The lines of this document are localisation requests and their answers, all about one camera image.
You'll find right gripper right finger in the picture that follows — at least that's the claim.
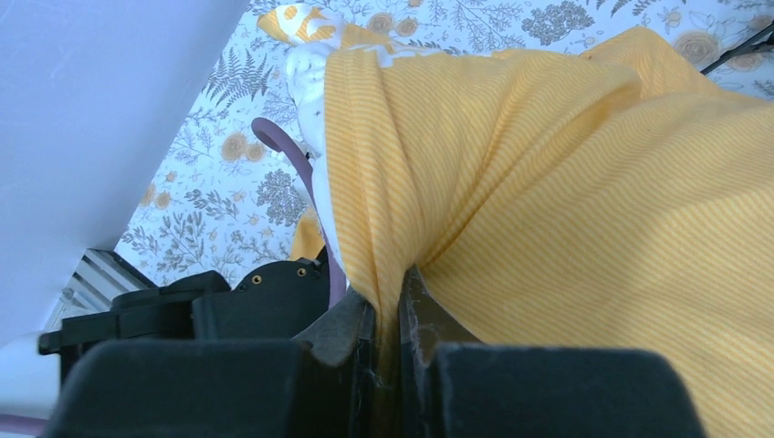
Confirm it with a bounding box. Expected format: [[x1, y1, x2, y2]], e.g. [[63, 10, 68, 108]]
[[399, 268, 705, 437]]

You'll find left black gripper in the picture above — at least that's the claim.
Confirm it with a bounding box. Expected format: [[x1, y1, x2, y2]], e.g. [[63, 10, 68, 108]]
[[192, 250, 329, 340]]

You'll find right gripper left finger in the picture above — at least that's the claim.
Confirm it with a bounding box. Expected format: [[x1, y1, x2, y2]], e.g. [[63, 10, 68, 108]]
[[43, 293, 374, 437]]

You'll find orange pillowcase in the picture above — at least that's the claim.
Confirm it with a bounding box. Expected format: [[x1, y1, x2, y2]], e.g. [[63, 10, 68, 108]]
[[258, 4, 773, 437]]

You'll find white pillow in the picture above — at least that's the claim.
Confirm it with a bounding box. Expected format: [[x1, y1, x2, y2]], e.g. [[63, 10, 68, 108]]
[[286, 42, 343, 267]]

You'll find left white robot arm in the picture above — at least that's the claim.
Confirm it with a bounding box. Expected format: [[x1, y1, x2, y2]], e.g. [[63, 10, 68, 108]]
[[37, 251, 331, 380]]

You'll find floral tablecloth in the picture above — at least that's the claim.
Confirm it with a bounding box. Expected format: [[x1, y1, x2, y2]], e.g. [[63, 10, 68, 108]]
[[116, 0, 773, 284]]

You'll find black tripod stand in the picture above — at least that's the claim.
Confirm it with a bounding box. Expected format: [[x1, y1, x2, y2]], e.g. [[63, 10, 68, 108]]
[[700, 22, 774, 76]]

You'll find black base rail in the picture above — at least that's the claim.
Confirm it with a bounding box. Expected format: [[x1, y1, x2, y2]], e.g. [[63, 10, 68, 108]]
[[44, 249, 156, 331]]

